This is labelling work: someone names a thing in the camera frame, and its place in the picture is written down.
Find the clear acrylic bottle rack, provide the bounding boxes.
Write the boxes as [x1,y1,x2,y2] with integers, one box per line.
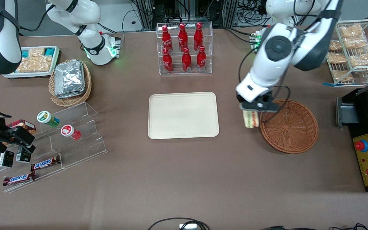
[156,22,213,75]

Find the aluminium profile post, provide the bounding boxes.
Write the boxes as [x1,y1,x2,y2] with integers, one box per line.
[222,0,239,27]
[136,0,154,29]

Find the silver foil packet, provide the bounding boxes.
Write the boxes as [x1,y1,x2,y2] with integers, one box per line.
[56,89,86,99]
[55,61,85,95]

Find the cream plastic tray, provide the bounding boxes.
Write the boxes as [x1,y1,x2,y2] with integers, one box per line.
[148,92,219,140]

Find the black machine with yellow panel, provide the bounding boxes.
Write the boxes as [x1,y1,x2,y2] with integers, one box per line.
[336,89,368,193]

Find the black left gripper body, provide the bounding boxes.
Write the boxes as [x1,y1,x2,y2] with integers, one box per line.
[238,92,273,107]

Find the red brown carton box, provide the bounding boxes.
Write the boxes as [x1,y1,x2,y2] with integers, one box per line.
[7,119,36,134]

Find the black base cable bundle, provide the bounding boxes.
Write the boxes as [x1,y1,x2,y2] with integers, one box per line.
[224,27,255,43]

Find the Snickers chocolate bar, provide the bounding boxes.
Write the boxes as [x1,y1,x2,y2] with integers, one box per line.
[3,172,36,187]
[31,156,61,172]

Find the brown round wicker basket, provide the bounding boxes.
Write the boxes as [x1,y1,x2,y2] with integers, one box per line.
[259,99,319,154]

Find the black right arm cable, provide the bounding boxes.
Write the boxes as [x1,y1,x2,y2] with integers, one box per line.
[18,3,57,32]

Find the triangle sandwich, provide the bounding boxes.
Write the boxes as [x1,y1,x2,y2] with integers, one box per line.
[242,110,260,129]

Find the green lidded cup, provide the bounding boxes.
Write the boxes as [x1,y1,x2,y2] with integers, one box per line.
[37,111,60,128]

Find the white wire shelf rack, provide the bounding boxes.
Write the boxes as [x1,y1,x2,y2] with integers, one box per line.
[326,19,368,85]

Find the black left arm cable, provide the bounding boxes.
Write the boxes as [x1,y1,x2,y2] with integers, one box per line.
[238,0,341,123]

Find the small black box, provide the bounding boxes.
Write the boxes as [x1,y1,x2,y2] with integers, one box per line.
[0,150,14,168]
[15,146,32,163]

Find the black looped cable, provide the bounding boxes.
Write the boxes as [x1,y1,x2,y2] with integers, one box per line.
[147,218,210,230]

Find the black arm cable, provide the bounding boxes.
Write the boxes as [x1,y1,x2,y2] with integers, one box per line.
[238,0,341,123]
[18,3,57,32]

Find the tangled black floor cables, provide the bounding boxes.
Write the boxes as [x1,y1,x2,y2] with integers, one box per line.
[237,0,272,27]

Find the light tan wicker basket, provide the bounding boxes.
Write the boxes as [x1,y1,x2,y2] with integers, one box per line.
[49,59,92,107]

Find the tan cracker pack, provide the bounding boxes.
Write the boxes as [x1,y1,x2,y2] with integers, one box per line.
[34,56,54,72]
[29,48,46,58]
[17,57,36,73]

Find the white rectangular snack tray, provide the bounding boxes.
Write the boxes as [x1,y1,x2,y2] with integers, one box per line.
[2,46,61,79]

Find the thin black cable bundle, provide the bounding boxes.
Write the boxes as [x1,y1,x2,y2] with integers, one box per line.
[261,223,368,230]

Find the red lidded cup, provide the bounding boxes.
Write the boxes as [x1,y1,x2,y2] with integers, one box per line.
[60,125,81,141]

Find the clear acrylic stepped display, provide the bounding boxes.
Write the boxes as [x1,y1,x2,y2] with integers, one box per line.
[0,102,108,193]

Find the red cola bottle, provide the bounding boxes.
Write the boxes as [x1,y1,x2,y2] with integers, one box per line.
[162,48,174,73]
[178,23,188,51]
[182,48,192,72]
[193,22,204,51]
[161,25,173,53]
[196,46,207,72]

